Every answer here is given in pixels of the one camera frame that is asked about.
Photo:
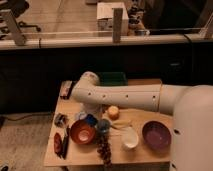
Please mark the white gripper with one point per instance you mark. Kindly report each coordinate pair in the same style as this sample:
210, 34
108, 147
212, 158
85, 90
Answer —
94, 109

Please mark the blue sponge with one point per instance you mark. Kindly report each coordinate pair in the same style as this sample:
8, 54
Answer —
91, 120

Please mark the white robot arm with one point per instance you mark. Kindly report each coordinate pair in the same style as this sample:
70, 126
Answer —
191, 108

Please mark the green plastic tray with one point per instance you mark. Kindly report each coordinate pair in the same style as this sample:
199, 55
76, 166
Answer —
112, 78

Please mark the blue cup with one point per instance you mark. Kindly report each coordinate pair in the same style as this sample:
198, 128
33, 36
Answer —
103, 126

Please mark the orange fruit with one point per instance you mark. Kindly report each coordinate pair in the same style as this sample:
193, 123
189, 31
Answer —
113, 112

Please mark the red bowl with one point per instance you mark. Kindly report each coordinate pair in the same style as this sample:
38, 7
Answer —
82, 133

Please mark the small grey toy object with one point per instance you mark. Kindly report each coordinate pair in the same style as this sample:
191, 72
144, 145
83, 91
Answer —
60, 120

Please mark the black rectangular object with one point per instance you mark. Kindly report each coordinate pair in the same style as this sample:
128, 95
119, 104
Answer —
66, 89

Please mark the banana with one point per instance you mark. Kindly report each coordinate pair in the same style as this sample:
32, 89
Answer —
120, 124

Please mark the bunch of dark grapes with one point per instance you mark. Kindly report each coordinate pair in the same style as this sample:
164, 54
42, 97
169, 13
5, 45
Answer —
104, 150

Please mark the black utensil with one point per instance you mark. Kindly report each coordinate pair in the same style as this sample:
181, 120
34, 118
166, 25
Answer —
65, 143

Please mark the purple bowl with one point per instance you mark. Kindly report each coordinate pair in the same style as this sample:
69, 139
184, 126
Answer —
156, 135

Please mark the cardboard box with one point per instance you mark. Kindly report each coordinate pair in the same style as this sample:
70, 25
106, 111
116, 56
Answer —
105, 12

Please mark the office chair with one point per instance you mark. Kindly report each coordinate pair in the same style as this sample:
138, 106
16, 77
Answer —
18, 7

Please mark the wooden post left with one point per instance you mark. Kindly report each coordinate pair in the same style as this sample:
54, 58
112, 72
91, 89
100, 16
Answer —
13, 27

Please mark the wooden post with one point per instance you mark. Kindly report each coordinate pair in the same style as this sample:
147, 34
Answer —
13, 27
117, 24

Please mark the wooden post centre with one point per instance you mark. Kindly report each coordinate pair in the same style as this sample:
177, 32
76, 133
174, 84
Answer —
117, 24

